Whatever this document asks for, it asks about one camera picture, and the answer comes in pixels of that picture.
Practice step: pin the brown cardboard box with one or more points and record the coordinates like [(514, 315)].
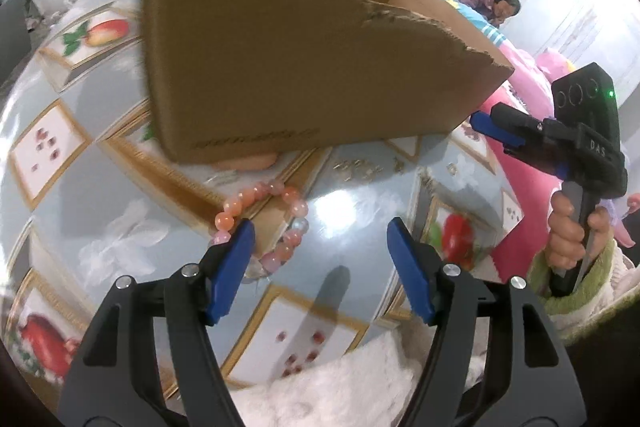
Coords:
[(300, 57)]

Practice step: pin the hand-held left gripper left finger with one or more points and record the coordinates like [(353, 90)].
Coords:
[(232, 267)]

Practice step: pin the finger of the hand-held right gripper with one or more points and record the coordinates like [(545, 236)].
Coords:
[(535, 157), (517, 117)]

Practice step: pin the pink blanket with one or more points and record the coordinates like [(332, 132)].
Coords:
[(525, 207)]

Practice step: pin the person's right hand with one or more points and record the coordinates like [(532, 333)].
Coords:
[(562, 237)]

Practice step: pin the fruit print tablecloth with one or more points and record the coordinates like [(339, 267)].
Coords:
[(350, 217)]

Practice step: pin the dark grey chair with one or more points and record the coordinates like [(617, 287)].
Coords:
[(12, 37)]

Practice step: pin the pink round pad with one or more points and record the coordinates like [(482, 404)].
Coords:
[(250, 162)]

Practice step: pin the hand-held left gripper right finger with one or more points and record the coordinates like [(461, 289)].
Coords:
[(407, 267)]

